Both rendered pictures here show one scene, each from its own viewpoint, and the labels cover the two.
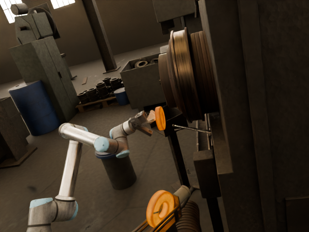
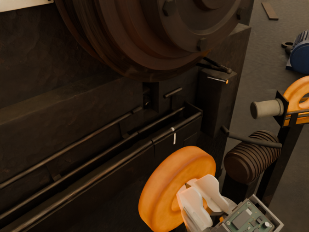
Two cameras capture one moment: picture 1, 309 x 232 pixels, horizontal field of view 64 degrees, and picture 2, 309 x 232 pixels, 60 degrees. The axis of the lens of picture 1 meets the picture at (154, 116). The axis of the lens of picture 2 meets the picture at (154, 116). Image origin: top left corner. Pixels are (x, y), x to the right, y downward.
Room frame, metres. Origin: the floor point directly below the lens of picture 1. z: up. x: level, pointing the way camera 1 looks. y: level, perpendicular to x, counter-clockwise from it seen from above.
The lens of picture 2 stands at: (1.71, 0.09, 1.20)
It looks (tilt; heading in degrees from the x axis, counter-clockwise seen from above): 37 degrees down; 214
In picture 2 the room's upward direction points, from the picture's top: straight up
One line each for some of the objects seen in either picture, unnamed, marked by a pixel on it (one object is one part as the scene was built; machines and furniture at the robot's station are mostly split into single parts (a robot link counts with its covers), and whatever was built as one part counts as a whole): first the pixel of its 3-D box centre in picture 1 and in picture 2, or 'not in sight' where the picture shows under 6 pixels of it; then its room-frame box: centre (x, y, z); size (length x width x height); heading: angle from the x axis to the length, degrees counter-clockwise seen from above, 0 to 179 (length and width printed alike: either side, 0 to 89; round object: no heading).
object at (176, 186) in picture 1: (175, 151); not in sight; (1.76, -0.09, 0.36); 0.26 x 0.20 x 0.72; 20
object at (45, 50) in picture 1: (50, 81); not in sight; (4.70, 1.70, 0.75); 0.70 x 0.48 x 1.50; 165
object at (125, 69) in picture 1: (158, 78); not in sight; (4.03, -0.25, 0.39); 1.03 x 0.83 x 0.79; 79
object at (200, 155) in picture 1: (208, 174); (213, 101); (0.97, -0.17, 0.68); 0.11 x 0.08 x 0.24; 75
